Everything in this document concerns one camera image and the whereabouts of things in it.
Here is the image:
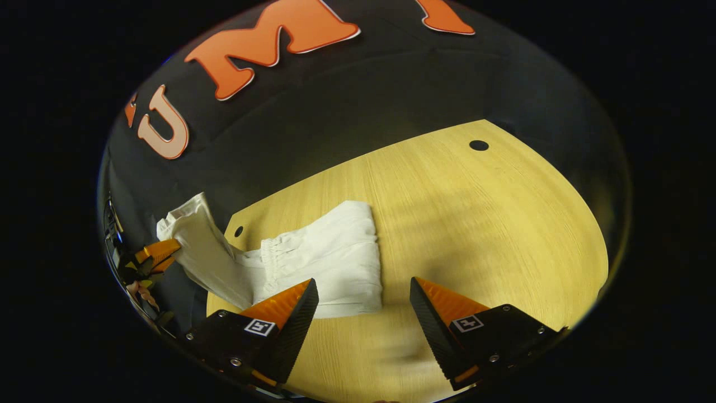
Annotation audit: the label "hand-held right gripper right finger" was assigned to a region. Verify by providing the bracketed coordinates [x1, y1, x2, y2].
[409, 277, 568, 391]

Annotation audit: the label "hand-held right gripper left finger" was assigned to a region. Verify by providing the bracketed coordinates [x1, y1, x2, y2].
[178, 279, 319, 390]

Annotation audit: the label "white jeans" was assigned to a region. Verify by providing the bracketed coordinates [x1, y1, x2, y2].
[156, 192, 384, 320]

